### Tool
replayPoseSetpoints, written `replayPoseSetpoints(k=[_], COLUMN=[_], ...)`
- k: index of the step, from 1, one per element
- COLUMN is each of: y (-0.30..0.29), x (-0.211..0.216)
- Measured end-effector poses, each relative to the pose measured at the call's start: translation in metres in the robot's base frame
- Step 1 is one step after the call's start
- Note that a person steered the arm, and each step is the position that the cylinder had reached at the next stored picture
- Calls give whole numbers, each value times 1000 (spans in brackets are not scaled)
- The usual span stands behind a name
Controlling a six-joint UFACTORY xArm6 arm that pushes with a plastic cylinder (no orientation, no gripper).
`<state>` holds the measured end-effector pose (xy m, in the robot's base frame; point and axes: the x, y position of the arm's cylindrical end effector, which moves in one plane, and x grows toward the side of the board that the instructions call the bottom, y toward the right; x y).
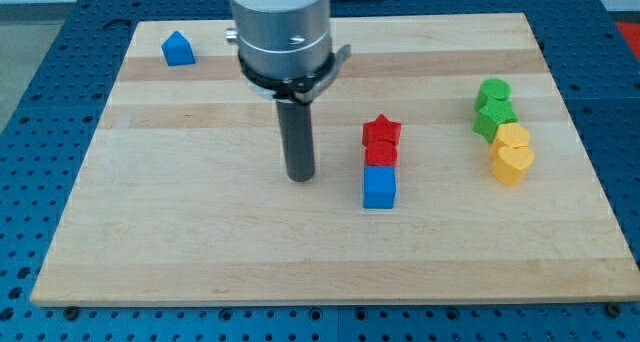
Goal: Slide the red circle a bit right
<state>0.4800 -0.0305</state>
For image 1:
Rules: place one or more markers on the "green circle block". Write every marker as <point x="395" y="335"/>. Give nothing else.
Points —
<point x="492" y="88"/>

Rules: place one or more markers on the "red circle block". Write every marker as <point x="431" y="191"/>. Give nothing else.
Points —
<point x="380" y="153"/>

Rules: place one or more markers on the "black clamp ring mount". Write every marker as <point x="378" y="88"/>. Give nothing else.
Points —
<point x="301" y="90"/>

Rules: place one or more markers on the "blue cube block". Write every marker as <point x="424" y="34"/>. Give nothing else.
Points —
<point x="379" y="187"/>

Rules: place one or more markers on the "wooden board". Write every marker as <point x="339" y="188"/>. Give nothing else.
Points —
<point x="183" y="198"/>

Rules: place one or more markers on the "red star block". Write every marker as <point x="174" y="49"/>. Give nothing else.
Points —
<point x="381" y="129"/>

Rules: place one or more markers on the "yellow heart block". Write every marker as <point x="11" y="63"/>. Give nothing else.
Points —
<point x="510" y="165"/>

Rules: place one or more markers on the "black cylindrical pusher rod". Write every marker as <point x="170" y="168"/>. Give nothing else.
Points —
<point x="297" y="140"/>

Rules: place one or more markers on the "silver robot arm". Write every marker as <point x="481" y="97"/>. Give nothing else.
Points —
<point x="285" y="51"/>

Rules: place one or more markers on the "yellow pentagon block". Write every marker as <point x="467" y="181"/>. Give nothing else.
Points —
<point x="511" y="135"/>

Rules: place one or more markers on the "blue pentagon block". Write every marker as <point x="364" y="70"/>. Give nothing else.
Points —
<point x="177" y="50"/>

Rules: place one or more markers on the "green star block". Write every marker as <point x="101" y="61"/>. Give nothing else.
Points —
<point x="493" y="114"/>

